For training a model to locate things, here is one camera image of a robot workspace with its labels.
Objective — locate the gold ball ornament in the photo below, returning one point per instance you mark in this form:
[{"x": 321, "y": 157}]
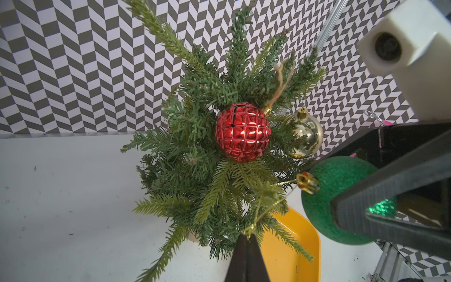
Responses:
[{"x": 310, "y": 131}]

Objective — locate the red ball ornament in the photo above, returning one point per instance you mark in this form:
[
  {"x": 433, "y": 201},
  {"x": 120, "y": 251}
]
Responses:
[{"x": 243, "y": 132}]

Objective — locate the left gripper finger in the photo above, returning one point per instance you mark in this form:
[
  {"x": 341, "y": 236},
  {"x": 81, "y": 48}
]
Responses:
[{"x": 247, "y": 264}]

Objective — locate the pink plastic wine glass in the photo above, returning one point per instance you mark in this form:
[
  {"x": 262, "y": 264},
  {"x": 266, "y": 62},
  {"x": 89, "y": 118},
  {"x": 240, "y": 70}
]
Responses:
[{"x": 377, "y": 118}]

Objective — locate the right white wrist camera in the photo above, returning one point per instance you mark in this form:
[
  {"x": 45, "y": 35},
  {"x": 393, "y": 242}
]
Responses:
[{"x": 413, "y": 44}]

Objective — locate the yellow plastic tray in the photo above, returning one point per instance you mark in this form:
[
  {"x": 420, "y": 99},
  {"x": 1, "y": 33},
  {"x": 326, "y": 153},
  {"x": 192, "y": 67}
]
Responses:
[{"x": 282, "y": 262}]

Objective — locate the small green christmas tree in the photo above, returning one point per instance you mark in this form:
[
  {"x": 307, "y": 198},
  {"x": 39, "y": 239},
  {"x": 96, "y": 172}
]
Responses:
[{"x": 222, "y": 166}]

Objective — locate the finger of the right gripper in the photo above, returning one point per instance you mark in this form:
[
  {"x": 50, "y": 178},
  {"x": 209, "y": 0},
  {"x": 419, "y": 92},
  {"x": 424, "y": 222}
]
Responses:
[
  {"x": 432, "y": 240},
  {"x": 427, "y": 164}
]

